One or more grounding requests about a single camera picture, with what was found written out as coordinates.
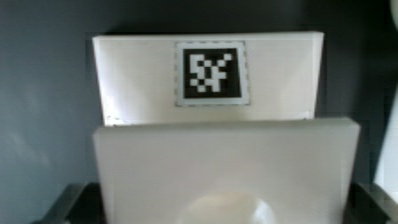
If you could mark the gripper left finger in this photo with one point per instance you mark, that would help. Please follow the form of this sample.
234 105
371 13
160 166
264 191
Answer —
76 208

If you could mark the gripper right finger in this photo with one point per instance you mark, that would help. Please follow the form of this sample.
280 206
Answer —
373 205

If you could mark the white lamp base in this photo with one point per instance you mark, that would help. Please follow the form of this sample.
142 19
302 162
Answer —
216 155

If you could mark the white frame wall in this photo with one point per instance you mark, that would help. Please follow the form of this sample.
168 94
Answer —
385 176

